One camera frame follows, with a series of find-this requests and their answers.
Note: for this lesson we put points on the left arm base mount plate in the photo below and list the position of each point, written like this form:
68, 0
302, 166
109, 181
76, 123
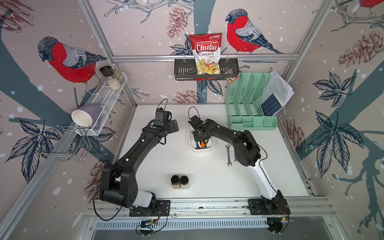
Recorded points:
158, 208

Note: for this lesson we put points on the white paper documents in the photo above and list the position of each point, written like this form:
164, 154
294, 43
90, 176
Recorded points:
279, 87

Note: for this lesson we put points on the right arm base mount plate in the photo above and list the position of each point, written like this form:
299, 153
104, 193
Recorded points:
268, 207

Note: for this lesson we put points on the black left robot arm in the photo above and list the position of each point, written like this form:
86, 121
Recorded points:
118, 183

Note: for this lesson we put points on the white wire wall shelf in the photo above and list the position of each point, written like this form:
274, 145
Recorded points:
106, 98

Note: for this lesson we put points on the wire cup holder rack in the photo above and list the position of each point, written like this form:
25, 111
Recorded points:
65, 142

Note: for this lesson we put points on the white spice jar black lid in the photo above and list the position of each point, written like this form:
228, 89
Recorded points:
184, 182

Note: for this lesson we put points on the red Chuba chips bag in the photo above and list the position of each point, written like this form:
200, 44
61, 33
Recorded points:
207, 53

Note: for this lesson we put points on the green plastic file organizer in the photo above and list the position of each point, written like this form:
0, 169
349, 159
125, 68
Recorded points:
243, 101

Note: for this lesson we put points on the brown spice jar black lid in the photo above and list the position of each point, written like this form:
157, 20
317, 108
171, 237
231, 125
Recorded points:
175, 182

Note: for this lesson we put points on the spice jar on shelf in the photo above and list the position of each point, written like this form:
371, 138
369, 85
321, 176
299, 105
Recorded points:
112, 81

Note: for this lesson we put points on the purple white cup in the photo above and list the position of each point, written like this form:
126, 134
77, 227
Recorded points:
86, 115

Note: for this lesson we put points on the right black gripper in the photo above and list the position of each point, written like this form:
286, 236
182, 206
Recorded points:
204, 139

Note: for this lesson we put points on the dark blue notebook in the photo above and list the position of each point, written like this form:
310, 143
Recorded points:
271, 106

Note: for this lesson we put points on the white plastic storage box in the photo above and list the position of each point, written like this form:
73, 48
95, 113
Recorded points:
209, 143

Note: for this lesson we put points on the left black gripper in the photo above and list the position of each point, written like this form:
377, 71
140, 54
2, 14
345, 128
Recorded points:
173, 125

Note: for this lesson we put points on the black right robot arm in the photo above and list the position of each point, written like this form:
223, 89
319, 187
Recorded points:
248, 153

